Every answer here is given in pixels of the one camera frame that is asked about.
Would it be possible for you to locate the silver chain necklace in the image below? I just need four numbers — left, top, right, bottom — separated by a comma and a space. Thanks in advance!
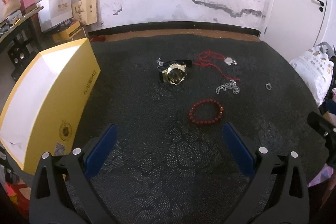
215, 81, 241, 95

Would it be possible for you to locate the red bead bracelet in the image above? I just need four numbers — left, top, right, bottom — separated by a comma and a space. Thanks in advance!
188, 99, 225, 125

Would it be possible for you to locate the gold black wristwatch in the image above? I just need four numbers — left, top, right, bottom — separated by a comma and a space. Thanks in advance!
157, 59, 193, 85

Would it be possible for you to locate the white printed plastic bag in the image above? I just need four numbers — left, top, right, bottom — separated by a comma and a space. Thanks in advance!
289, 42, 335, 106

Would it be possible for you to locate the yellow white storage box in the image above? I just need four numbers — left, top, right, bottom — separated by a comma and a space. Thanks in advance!
1, 38, 100, 174

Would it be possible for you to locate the black speaker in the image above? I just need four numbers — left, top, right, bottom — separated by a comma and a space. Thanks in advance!
7, 41, 35, 67

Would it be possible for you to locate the black yellow-edged desk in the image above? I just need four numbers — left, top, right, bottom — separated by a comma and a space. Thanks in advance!
0, 5, 45, 57

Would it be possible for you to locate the yellow black cardboard box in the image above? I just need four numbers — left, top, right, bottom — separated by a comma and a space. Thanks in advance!
52, 21, 81, 43

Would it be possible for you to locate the brown kraft paper bag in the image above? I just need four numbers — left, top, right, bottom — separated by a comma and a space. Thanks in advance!
72, 0, 97, 26

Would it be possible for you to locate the black door handle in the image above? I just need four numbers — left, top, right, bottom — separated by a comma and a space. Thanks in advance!
313, 0, 325, 12

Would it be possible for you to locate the red cord pendant necklace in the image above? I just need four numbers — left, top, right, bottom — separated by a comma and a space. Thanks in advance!
193, 49, 241, 83

